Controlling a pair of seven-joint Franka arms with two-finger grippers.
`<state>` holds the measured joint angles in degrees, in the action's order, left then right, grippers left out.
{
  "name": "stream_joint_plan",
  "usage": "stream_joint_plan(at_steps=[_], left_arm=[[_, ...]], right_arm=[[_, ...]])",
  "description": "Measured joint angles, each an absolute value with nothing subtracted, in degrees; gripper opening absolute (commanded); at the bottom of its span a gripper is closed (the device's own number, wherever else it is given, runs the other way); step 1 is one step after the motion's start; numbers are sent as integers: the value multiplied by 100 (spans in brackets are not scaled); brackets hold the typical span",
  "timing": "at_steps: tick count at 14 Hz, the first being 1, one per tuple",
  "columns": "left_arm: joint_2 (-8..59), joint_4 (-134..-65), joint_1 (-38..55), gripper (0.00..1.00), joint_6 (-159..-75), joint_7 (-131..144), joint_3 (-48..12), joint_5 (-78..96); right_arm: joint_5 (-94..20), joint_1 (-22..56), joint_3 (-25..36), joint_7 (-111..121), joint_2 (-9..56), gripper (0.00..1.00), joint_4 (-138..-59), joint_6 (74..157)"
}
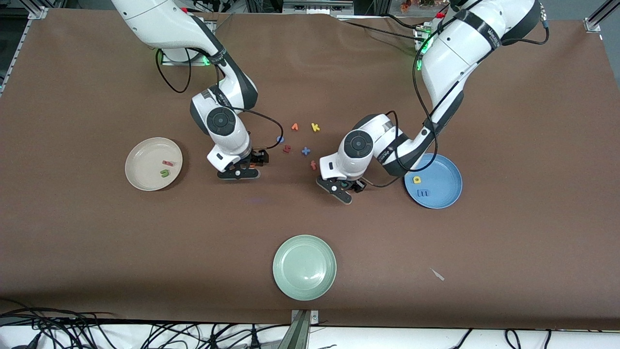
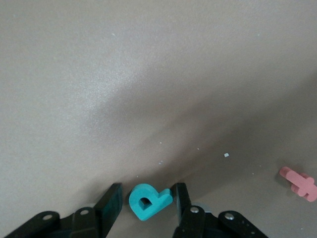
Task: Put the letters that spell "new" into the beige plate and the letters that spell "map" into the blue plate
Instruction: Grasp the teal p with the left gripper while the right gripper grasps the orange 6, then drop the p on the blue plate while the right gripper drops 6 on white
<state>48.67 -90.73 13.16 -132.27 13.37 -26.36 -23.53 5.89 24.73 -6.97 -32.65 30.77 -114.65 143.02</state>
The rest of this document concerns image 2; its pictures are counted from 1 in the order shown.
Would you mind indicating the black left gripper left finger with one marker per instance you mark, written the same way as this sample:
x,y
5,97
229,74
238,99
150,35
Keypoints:
x,y
99,218

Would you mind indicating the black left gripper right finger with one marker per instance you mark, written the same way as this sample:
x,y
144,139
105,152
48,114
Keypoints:
x,y
195,223

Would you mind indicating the red foam letter f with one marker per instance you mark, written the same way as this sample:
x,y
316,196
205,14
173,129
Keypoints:
x,y
299,184

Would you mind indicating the teal foam letter p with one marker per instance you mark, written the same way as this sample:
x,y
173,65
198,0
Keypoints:
x,y
158,200

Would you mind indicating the brown table cover sheet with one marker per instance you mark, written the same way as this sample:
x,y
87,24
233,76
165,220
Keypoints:
x,y
123,74

